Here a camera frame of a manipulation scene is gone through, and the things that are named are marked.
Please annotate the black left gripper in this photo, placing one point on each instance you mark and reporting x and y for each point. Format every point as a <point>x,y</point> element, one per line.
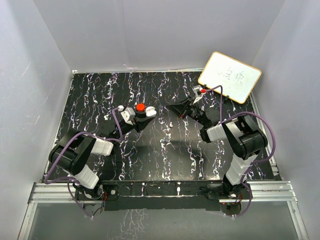
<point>141,121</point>

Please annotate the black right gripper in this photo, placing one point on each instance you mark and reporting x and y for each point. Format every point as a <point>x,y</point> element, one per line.
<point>179,108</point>

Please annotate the white round charging case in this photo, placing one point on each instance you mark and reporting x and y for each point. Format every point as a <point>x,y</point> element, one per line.
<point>150,112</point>

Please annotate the orange charging case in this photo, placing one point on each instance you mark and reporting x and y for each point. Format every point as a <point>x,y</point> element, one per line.
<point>140,107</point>

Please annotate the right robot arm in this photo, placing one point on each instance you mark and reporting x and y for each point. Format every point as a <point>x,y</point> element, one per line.
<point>245,137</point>

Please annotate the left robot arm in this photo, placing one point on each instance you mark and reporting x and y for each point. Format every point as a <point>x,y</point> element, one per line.
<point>72,152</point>

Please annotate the yellow framed whiteboard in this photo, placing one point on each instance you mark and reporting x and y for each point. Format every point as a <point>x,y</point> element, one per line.
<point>236,78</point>

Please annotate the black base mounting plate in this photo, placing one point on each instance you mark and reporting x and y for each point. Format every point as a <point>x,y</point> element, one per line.
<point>158,195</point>

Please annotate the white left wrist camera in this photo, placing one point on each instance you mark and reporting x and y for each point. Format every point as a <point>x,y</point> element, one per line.
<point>127,114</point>

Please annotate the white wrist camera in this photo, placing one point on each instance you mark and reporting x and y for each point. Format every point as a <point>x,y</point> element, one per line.
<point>127,114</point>
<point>199,93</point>

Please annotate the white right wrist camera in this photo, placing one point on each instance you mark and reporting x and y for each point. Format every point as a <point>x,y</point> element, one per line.
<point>199,93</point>

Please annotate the aluminium frame rail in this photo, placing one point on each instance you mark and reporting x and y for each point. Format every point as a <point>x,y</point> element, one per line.
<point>260,191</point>

